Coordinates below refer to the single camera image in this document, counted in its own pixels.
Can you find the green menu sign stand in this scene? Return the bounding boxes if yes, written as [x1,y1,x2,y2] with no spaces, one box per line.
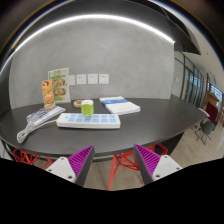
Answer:
[47,67,72,104]

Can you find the red wire-frame chair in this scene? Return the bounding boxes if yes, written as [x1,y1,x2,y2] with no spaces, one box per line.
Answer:
[107,143,169,192]
[12,148,54,169]

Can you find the white power strip blue sockets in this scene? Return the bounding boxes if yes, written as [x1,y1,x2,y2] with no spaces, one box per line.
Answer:
[55,112,122,130]

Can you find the white power strip cable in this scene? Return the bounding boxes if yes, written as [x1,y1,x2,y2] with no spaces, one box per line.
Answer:
[16,119,58,144]

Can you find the red and wood cabinet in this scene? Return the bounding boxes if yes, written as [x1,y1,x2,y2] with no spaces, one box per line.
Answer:
[204,99,220,124]

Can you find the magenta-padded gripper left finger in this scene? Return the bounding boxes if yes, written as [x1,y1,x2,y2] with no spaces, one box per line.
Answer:
[45,144,96,188]

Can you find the orange menu sign wooden base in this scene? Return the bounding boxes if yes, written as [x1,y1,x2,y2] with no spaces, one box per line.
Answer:
[40,79,57,111]

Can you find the curved ceiling light strip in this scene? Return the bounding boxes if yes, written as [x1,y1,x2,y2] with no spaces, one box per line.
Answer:
[0,13,176,76]

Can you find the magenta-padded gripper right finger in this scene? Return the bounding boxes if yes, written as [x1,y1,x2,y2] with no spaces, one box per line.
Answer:
[133,143,184,186]

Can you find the green and white charger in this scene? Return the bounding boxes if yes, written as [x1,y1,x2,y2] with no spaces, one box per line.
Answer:
[80,99,95,117]

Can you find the black-framed glass partition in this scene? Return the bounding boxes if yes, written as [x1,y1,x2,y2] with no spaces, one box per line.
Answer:
[171,49,206,108]

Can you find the white booklet with blue band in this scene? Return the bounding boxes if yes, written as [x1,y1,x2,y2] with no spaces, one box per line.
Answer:
[99,95,142,116]

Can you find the dark chair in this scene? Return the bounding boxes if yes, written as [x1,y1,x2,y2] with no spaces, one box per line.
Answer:
[194,119,215,146]

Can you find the beige tape roll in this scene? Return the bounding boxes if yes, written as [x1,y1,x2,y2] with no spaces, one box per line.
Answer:
[73,98,87,108]

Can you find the white wall socket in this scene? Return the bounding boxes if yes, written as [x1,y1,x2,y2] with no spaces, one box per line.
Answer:
[76,73,88,85]
[87,73,99,85]
[98,73,110,85]

